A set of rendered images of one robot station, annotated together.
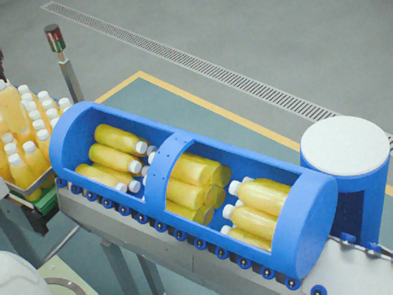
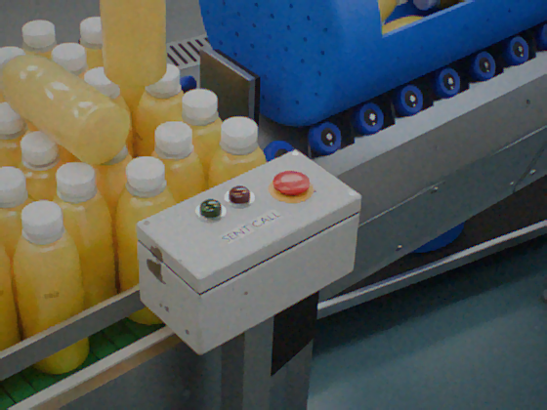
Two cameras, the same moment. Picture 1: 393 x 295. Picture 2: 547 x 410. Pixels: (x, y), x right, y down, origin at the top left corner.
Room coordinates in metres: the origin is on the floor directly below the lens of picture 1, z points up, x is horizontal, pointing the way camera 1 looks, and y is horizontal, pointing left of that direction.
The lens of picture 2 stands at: (1.22, 1.61, 1.76)
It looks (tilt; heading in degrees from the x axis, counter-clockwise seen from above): 38 degrees down; 277
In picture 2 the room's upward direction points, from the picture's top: 3 degrees clockwise
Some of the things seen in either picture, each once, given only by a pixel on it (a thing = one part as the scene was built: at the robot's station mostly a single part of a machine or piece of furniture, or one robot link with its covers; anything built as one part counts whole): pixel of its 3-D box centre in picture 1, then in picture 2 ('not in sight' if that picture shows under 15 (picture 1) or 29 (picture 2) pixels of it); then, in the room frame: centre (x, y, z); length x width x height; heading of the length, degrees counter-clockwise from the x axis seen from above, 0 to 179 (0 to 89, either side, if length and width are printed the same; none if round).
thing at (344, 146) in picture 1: (344, 144); not in sight; (1.17, -0.46, 1.03); 0.28 x 0.28 x 0.01
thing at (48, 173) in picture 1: (65, 156); not in sight; (1.48, 0.50, 0.96); 0.40 x 0.01 x 0.03; 139
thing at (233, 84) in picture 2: not in sight; (231, 102); (1.43, 0.44, 0.99); 0.10 x 0.02 x 0.12; 139
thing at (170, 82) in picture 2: (42, 134); (162, 77); (1.49, 0.54, 1.08); 0.04 x 0.04 x 0.02
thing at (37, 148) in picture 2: not in sight; (39, 147); (1.58, 0.70, 1.08); 0.04 x 0.04 x 0.02
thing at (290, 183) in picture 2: not in sight; (291, 184); (1.31, 0.74, 1.11); 0.04 x 0.04 x 0.01
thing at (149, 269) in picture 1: (146, 259); not in sight; (1.44, 0.34, 0.31); 0.06 x 0.06 x 0.63; 49
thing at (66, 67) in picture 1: (100, 154); not in sight; (1.95, 0.49, 0.55); 0.04 x 0.04 x 1.10; 49
